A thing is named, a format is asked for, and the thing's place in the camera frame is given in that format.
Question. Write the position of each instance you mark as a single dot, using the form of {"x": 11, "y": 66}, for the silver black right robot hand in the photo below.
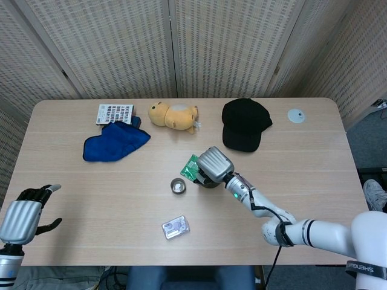
{"x": 214, "y": 164}

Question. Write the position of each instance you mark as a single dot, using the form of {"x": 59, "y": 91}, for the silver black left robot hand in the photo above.
{"x": 21, "y": 220}

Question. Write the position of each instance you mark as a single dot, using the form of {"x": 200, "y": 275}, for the black teapot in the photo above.
{"x": 211, "y": 185}

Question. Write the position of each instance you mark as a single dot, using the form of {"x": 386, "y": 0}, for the small metal cup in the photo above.
{"x": 177, "y": 186}

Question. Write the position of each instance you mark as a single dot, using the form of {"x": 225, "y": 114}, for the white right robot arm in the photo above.
{"x": 326, "y": 235}

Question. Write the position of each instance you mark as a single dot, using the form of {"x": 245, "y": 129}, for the green foil sachet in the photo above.
{"x": 190, "y": 169}

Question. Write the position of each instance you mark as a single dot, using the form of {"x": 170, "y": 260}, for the black baseball cap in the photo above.
{"x": 242, "y": 124}

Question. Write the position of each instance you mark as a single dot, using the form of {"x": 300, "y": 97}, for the yellow plush bear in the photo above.
{"x": 173, "y": 116}

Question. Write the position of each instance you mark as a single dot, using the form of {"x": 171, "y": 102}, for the grey fabric bag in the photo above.
{"x": 60, "y": 278}

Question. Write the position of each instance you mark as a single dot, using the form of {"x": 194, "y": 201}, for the clear plastic floss box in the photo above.
{"x": 175, "y": 227}

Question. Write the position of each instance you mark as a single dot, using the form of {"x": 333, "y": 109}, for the small dark blue box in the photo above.
{"x": 137, "y": 121}

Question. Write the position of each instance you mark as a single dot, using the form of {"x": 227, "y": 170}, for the round grey grommet cover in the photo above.
{"x": 295, "y": 116}

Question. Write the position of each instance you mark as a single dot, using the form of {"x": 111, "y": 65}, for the blue cloth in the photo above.
{"x": 115, "y": 143}

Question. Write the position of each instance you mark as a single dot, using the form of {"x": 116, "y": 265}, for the blue padded seat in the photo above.
{"x": 187, "y": 278}

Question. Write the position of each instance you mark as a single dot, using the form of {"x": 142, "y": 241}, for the woven folding screen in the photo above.
{"x": 121, "y": 45}

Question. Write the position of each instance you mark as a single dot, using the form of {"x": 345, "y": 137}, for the black equipment case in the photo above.
{"x": 373, "y": 170}

